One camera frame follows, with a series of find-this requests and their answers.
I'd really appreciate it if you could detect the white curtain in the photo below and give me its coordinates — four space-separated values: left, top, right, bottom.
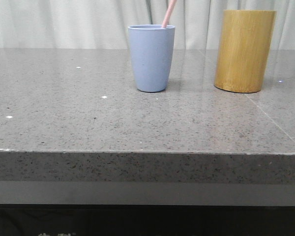
0 0 295 50

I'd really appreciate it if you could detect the bamboo cylindrical holder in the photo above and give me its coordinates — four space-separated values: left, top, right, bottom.
214 10 276 93

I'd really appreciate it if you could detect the blue plastic cup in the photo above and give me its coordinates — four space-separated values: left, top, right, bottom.
128 25 176 92

